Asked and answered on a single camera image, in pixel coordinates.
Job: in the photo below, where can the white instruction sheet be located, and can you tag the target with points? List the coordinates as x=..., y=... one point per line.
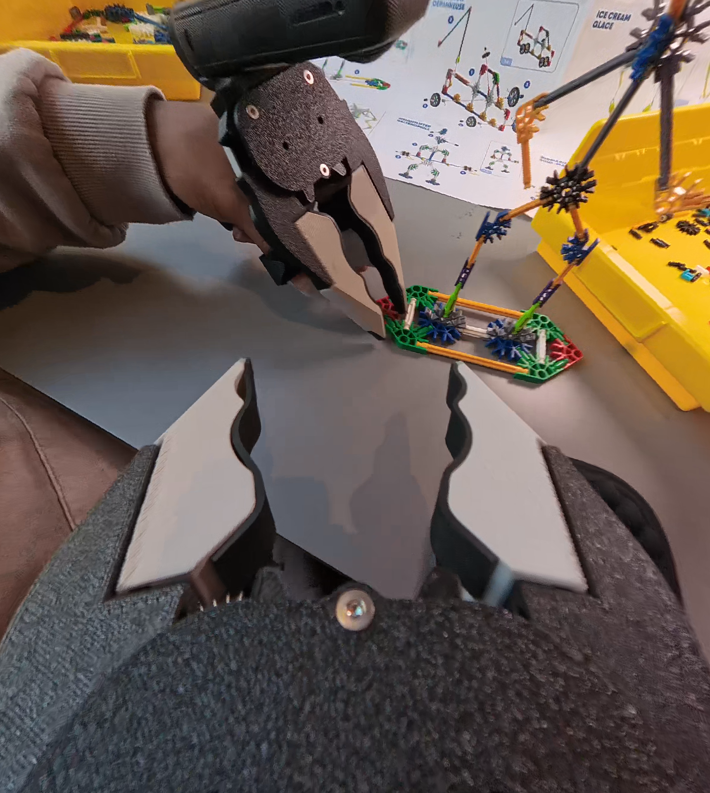
x=404, y=80

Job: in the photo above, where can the person's left forearm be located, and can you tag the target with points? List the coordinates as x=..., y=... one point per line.
x=51, y=155

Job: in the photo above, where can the red corner connector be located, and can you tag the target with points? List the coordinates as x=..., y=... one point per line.
x=568, y=353

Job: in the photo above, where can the connector assembly with yellow rods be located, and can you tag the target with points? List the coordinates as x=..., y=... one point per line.
x=407, y=339

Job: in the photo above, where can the large yellow parts bin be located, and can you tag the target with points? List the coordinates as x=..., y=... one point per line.
x=101, y=65

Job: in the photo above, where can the short white rod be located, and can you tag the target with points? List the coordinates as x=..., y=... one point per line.
x=540, y=347

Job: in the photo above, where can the multicolour rod connector toy figure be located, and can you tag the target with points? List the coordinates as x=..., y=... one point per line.
x=567, y=189

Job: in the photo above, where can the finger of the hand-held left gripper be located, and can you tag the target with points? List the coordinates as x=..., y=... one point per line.
x=373, y=210
x=330, y=260

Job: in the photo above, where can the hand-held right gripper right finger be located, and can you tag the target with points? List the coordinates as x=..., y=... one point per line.
x=509, y=495

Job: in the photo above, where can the long yellow rod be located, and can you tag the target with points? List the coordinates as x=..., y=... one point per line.
x=485, y=308
x=472, y=358

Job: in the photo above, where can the pile of toy parts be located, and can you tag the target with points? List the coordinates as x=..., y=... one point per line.
x=113, y=25

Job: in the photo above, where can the person's beige fleece clothing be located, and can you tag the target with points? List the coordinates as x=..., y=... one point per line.
x=8, y=495

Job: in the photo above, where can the blue snowflake connector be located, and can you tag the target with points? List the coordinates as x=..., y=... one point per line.
x=503, y=347

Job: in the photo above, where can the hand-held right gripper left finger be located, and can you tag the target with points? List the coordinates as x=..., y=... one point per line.
x=194, y=495

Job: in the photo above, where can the person's left hand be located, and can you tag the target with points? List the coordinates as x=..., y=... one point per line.
x=194, y=161

